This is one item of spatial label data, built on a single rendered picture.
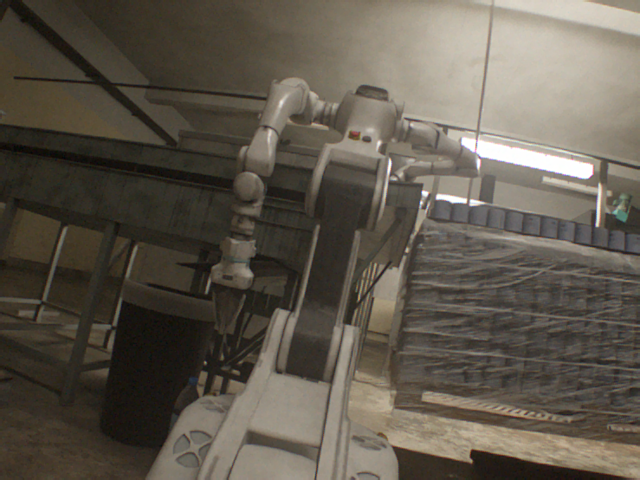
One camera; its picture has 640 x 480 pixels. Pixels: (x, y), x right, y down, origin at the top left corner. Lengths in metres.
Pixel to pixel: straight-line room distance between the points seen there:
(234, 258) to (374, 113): 0.68
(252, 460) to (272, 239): 0.93
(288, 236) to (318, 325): 0.57
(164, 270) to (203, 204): 3.21
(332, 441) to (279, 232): 0.89
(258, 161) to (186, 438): 0.66
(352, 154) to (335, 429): 0.73
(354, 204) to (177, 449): 0.71
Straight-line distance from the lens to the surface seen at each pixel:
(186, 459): 0.95
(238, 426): 0.76
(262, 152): 0.95
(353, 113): 1.33
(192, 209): 1.62
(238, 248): 0.94
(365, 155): 1.13
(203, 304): 1.50
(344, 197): 1.00
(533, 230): 1.52
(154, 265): 4.85
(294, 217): 1.46
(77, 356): 1.87
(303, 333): 0.93
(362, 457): 0.98
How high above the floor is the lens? 0.67
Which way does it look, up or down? 10 degrees up
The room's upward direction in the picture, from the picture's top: 13 degrees clockwise
